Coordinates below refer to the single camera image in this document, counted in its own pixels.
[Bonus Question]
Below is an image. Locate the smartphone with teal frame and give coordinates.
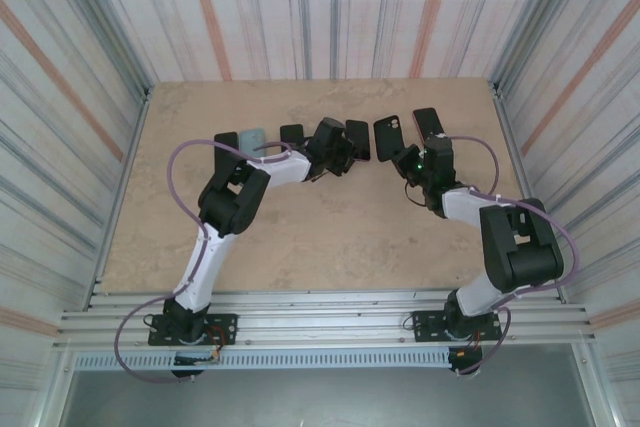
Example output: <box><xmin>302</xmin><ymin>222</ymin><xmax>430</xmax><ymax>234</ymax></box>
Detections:
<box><xmin>278</xmin><ymin>123</ymin><xmax>305</xmax><ymax>148</ymax></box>

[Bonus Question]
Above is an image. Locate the smartphone with pink frame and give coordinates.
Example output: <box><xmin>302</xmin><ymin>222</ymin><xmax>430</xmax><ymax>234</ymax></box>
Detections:
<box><xmin>344</xmin><ymin>118</ymin><xmax>372</xmax><ymax>163</ymax></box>

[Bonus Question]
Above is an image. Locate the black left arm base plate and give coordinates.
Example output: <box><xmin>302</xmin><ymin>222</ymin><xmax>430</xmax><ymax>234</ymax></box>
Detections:
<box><xmin>148</xmin><ymin>313</ymin><xmax>239</xmax><ymax>347</ymax></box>

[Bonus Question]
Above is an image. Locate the black smartphone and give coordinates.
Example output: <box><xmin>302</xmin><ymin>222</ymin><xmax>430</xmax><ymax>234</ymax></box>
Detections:
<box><xmin>213</xmin><ymin>131</ymin><xmax>240</xmax><ymax>174</ymax></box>

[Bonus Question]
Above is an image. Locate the grey slotted cable duct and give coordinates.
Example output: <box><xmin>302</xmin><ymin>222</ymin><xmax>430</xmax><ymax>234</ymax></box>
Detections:
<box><xmin>73</xmin><ymin>350</ymin><xmax>454</xmax><ymax>371</ymax></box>

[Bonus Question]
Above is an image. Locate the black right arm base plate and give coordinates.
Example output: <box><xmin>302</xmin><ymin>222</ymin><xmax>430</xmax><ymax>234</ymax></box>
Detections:
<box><xmin>410</xmin><ymin>309</ymin><xmax>502</xmax><ymax>344</ymax></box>

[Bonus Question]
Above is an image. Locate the aluminium rail frame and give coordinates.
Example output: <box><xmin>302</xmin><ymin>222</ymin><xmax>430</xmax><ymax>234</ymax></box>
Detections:
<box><xmin>52</xmin><ymin>289</ymin><xmax>599</xmax><ymax>353</ymax></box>

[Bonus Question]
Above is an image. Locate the light blue phone case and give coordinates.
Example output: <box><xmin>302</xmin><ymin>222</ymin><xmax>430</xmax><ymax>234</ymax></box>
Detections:
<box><xmin>237</xmin><ymin>127</ymin><xmax>270</xmax><ymax>154</ymax></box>

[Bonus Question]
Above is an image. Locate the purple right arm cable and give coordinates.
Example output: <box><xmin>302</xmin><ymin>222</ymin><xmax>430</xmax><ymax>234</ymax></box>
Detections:
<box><xmin>442</xmin><ymin>134</ymin><xmax>581</xmax><ymax>378</ymax></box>

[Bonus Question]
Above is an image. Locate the black phone case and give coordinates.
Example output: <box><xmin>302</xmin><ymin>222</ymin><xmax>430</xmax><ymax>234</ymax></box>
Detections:
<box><xmin>372</xmin><ymin>115</ymin><xmax>409</xmax><ymax>163</ymax></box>

